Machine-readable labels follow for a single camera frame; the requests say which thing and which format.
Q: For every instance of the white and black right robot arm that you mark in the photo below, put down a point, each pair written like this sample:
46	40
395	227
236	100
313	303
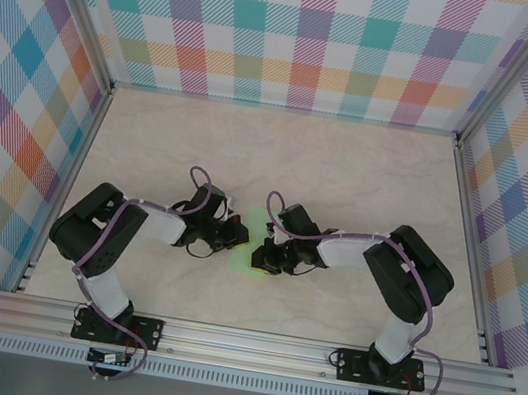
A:
395	336

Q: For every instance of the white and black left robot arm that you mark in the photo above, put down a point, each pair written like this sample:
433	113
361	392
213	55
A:
109	290

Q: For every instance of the wide aluminium mounting rail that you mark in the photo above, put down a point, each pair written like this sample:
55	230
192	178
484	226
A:
244	346

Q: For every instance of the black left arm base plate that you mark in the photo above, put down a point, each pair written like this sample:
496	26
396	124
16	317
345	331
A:
150	333

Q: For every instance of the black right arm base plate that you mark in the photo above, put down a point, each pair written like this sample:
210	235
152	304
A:
350	364

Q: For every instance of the aluminium table edge rail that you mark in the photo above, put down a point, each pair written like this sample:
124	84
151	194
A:
469	217
80	151

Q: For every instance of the aluminium frame post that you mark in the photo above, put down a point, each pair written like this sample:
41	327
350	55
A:
510	71
87	11

